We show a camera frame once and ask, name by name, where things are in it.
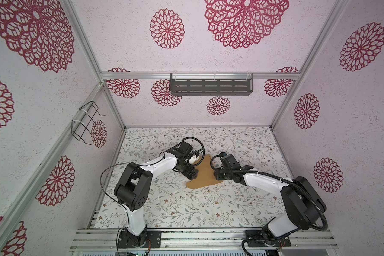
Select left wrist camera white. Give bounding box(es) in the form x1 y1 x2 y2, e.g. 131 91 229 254
187 154 200 165

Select dark metal wall shelf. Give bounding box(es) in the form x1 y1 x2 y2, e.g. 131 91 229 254
170 73 253 96

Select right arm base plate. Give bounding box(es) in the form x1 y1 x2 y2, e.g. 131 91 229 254
245 229 292 247

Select brown cardboard box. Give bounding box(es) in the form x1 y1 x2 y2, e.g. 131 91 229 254
186 155 222 189

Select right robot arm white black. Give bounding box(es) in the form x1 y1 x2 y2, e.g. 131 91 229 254
210 153 329 243

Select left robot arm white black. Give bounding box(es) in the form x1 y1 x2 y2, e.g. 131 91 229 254
114 137 205 238

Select black wire wall rack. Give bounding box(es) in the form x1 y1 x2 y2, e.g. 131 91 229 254
70 101 108 148

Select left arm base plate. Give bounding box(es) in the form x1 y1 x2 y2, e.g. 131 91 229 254
117 229 162 249

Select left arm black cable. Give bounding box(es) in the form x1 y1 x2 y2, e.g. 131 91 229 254
100 153 165 225

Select aluminium front rail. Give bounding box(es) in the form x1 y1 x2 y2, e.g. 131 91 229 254
68 228 339 252

